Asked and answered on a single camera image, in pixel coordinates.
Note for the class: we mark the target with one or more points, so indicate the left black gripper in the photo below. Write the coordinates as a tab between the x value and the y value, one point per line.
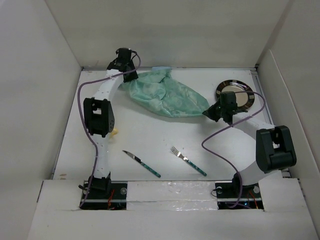
132	76

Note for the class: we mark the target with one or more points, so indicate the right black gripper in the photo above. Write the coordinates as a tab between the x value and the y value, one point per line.
210	112

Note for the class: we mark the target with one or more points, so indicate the dark rimmed dinner plate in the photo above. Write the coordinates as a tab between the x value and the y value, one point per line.
243	92

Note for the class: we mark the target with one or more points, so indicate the green satin cloth placemat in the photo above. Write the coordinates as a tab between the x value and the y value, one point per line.
159	93

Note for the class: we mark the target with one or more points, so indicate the fork with green handle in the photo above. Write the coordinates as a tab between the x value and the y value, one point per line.
177	153

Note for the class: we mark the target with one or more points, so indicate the yellow ceramic mug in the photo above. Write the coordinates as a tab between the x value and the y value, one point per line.
113	133

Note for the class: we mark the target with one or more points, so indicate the knife with green handle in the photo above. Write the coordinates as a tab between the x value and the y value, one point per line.
137	159

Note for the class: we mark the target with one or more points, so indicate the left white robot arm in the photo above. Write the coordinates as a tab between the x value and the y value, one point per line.
99	121

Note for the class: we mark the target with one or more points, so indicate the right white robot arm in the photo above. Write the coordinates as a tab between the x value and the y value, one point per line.
274	148

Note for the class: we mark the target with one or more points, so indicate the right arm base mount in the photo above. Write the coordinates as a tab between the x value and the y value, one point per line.
229	195

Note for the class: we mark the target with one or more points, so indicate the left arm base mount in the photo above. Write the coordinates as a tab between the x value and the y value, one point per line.
104	194

